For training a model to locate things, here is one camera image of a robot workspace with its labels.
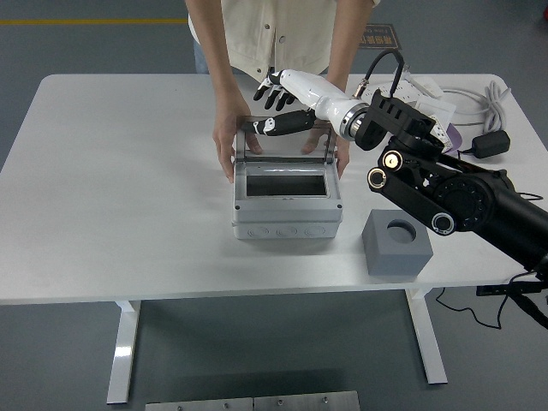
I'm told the person's right hand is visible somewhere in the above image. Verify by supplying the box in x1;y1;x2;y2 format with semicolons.
212;100;263;184

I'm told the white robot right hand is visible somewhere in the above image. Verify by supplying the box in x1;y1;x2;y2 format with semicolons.
241;68;369;138

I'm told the person's left hand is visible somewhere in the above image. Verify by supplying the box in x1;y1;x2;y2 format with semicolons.
301;127;353;180

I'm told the smoked transparent box lid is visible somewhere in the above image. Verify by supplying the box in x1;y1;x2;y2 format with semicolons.
234;114;342;166

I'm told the grey plastic junction box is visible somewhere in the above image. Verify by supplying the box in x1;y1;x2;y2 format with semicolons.
230;161;345;241

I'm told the grey battery holder block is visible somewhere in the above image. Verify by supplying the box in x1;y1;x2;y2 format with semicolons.
361;208;433;282

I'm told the person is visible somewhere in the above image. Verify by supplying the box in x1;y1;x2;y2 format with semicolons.
188;0;380;83

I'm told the dark floor sign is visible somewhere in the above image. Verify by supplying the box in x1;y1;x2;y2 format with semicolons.
357;23;403;51

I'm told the white power strip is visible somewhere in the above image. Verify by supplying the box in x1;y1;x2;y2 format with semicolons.
376;80;423;104

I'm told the white plastic packet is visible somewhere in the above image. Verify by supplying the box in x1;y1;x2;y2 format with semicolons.
414;98;457;126

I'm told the white rectangular adapter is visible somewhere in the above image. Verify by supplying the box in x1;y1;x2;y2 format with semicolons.
412;76;444;99

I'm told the black power adapter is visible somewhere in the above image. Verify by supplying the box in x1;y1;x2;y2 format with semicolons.
470;130;511;160

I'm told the white table leg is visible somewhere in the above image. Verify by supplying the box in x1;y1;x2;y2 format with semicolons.
406;287;449;385
105;299;142;406

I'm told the grey metal plate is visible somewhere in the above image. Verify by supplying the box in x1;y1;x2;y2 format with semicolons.
253;390;361;411
145;397;254;411

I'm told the grey-white power cord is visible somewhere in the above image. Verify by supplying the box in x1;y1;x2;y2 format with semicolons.
440;80;513;134

